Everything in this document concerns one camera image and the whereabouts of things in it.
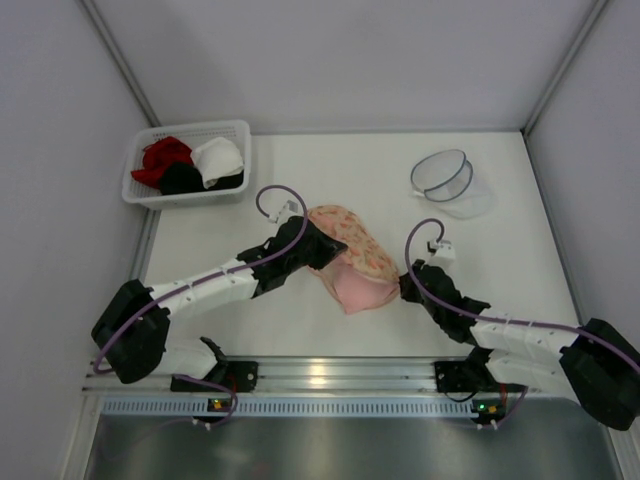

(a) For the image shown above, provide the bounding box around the pink floral mesh laundry bag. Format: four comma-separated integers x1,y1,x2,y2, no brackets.
308,205,400,301

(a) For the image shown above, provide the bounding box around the pink bra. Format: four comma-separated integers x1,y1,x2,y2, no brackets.
327,263,398,315

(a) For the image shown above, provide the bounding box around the white blue-rimmed mesh laundry bag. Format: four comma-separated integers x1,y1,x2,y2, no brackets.
409,149,495,220

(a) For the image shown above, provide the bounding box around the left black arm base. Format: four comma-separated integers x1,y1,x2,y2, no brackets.
170,360,259,393

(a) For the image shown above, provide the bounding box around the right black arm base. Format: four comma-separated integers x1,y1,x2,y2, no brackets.
434,359,500,394

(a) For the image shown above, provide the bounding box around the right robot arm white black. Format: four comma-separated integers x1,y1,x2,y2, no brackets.
399,261,639,431

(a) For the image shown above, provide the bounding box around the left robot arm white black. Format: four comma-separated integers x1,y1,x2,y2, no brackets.
91,216,347,385

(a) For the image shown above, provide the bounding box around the white bra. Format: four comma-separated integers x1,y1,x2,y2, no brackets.
191,137,244,190

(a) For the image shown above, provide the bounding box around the black garment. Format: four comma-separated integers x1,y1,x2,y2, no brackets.
157,163,244,195

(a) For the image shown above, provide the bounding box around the red garment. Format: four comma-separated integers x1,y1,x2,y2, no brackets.
131,136,193,189

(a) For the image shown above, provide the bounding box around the white plastic basket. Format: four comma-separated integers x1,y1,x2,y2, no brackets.
122,120,252,210

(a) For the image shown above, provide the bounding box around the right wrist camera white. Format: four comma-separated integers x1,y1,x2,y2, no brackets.
426,240,456,270

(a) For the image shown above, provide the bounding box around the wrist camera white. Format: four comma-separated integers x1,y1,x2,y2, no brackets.
268,200,299,225
426,240,456,270

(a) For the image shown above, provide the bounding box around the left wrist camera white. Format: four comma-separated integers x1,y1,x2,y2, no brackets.
268,200,299,225

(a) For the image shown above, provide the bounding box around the aluminium mounting rail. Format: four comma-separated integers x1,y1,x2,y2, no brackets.
82,355,501,396

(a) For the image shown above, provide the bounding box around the white slotted cable duct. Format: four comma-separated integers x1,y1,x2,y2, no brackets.
102,396,479,419

